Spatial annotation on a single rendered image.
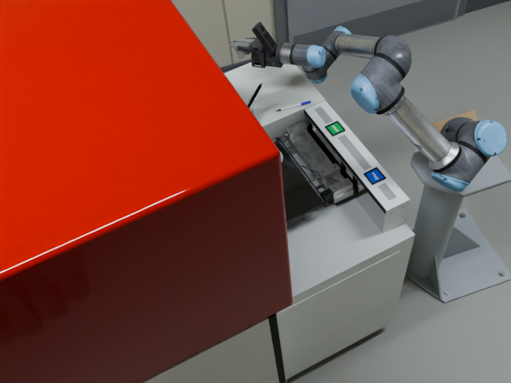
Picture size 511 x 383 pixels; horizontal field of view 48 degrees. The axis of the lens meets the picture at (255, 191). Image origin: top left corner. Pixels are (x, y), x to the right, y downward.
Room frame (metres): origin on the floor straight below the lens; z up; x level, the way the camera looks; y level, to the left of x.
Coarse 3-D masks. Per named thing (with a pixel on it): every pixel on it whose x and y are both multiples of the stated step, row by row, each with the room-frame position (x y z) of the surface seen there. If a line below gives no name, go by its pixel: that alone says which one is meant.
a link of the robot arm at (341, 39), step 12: (336, 36) 1.65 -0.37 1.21; (348, 36) 1.59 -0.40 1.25; (360, 36) 1.54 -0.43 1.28; (372, 36) 1.50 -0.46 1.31; (384, 36) 1.43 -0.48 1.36; (396, 36) 1.41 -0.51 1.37; (324, 48) 1.64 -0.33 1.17; (336, 48) 1.61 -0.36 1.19; (348, 48) 1.54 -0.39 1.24; (360, 48) 1.49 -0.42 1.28; (372, 48) 1.44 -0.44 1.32; (384, 48) 1.35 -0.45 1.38; (396, 48) 1.33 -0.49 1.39; (408, 48) 1.35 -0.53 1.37; (396, 60) 1.29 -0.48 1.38; (408, 60) 1.30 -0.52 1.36
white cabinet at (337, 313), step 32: (384, 256) 0.97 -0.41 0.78; (320, 288) 0.88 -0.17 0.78; (352, 288) 0.93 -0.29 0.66; (384, 288) 0.98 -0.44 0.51; (288, 320) 0.84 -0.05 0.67; (320, 320) 0.88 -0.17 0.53; (352, 320) 0.93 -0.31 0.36; (384, 320) 0.99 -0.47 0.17; (288, 352) 0.83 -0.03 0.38; (320, 352) 0.88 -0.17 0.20
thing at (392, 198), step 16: (320, 112) 1.53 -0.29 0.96; (320, 128) 1.44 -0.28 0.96; (336, 144) 1.35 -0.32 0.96; (352, 144) 1.35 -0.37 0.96; (352, 160) 1.27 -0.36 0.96; (368, 160) 1.26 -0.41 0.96; (384, 192) 1.12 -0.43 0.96; (400, 192) 1.10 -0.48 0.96; (400, 208) 1.06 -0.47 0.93; (384, 224) 1.04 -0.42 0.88
